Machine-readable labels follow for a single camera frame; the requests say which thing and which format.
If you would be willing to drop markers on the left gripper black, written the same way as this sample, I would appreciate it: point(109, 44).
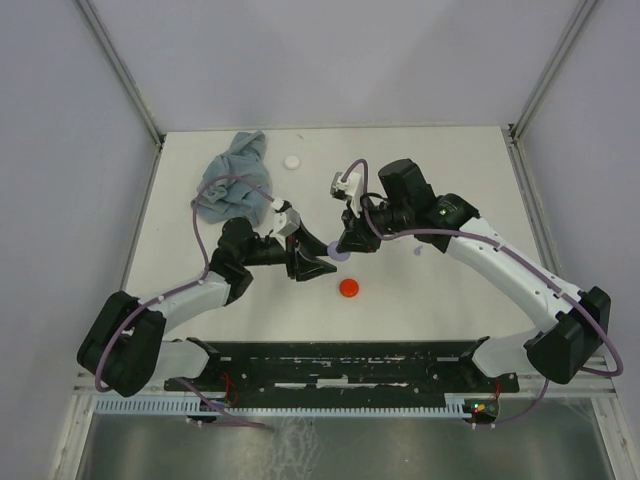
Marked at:
point(304, 267)

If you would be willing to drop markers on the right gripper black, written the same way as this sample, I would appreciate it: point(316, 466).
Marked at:
point(356, 235)

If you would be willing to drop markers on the purple earbud charging case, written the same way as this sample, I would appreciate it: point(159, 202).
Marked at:
point(335, 254)

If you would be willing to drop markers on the orange earbud charging case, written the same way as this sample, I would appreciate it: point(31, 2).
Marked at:
point(349, 287)

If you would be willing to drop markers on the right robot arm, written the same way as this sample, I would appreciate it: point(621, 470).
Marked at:
point(570, 323)

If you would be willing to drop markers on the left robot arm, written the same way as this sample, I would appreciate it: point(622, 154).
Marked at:
point(125, 348)

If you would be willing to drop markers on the blue crumpled cloth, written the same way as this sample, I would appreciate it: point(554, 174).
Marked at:
point(230, 198)

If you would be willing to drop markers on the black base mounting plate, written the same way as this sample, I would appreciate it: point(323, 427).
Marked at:
point(346, 374)

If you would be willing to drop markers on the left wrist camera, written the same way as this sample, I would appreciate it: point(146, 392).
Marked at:
point(286, 220)

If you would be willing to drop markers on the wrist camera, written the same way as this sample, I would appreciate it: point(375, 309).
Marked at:
point(286, 220)
point(348, 190)

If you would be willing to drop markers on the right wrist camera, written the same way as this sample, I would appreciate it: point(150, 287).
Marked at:
point(348, 190)

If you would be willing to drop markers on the aluminium frame rail right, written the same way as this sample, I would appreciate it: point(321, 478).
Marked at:
point(536, 211)

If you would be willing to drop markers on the aluminium frame rail left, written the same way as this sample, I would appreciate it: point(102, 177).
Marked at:
point(99, 32)

